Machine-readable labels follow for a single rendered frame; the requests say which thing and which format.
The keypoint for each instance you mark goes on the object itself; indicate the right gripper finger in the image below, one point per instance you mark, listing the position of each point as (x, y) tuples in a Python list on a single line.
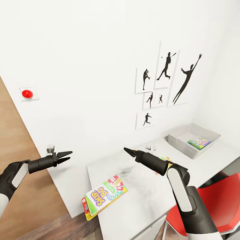
[(133, 153)]

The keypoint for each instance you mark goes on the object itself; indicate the board game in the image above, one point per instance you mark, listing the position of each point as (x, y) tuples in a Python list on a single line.
[(198, 142), (102, 196)]

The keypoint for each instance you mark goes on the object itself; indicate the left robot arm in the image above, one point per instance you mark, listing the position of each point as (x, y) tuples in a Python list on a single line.
[(16, 171)]

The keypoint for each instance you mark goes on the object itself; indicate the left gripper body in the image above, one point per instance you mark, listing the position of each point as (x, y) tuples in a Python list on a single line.
[(47, 162)]

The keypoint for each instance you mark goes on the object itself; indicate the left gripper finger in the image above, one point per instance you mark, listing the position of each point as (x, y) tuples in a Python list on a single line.
[(62, 160), (62, 154)]

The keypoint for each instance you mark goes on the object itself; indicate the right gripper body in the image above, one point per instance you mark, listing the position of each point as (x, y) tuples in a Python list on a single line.
[(146, 159)]

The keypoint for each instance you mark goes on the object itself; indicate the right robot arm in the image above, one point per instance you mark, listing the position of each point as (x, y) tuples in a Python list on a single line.
[(195, 217)]

